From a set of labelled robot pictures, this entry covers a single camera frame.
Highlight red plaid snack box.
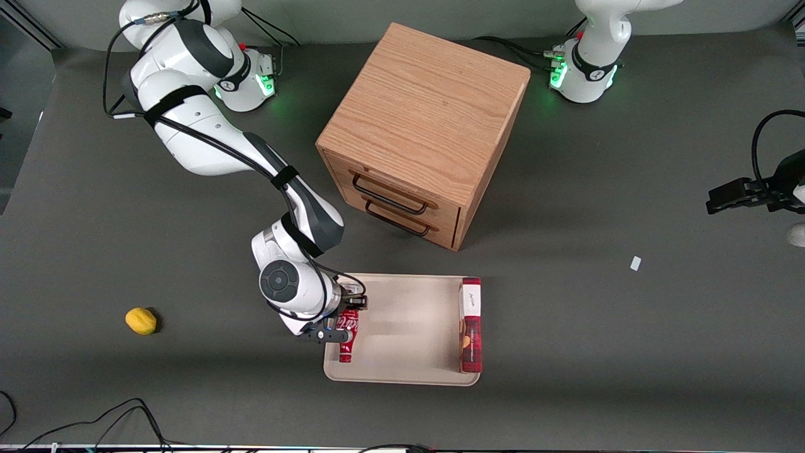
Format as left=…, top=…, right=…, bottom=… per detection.
left=458, top=277, right=484, bottom=374

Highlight black floor cable pair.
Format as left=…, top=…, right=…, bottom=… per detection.
left=18, top=398, right=172, bottom=453

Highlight black right base cables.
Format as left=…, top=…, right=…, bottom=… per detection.
left=239, top=6, right=301, bottom=79

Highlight beige rectangular tray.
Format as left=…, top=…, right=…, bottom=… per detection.
left=323, top=272, right=482, bottom=386

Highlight short black drawer handle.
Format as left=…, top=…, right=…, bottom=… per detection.
left=364, top=199, right=440, bottom=238

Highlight deep wooden drawer front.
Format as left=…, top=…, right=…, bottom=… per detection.
left=340, top=187, right=461, bottom=250

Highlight right gripper with bracket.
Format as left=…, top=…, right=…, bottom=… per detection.
left=294, top=292, right=369, bottom=345

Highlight black looped left gripper cable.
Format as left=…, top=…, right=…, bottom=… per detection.
left=751, top=109, right=805, bottom=186

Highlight thin black edge cable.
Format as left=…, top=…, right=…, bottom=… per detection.
left=0, top=390, right=18, bottom=439

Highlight wooden two-drawer cabinet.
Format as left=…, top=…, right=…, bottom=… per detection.
left=316, top=23, right=531, bottom=252

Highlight black left base cables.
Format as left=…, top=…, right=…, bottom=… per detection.
left=472, top=18, right=589, bottom=73

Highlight yellow lemon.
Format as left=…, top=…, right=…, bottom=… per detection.
left=125, top=307, right=157, bottom=335

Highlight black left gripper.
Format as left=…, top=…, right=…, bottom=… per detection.
left=706, top=150, right=805, bottom=248

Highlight shallow wooden drawer front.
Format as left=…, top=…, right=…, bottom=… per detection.
left=323, top=150, right=464, bottom=222

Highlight red coke bottle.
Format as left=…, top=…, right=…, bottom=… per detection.
left=338, top=308, right=361, bottom=364

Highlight long black drawer handle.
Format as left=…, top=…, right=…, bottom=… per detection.
left=352, top=172, right=439, bottom=216

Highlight black base cables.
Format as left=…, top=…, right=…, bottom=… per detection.
left=239, top=6, right=301, bottom=79
left=472, top=18, right=589, bottom=73

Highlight dark grey table mat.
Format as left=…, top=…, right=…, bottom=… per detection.
left=0, top=22, right=805, bottom=449

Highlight black cable along right arm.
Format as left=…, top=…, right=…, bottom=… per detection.
left=103, top=0, right=367, bottom=323

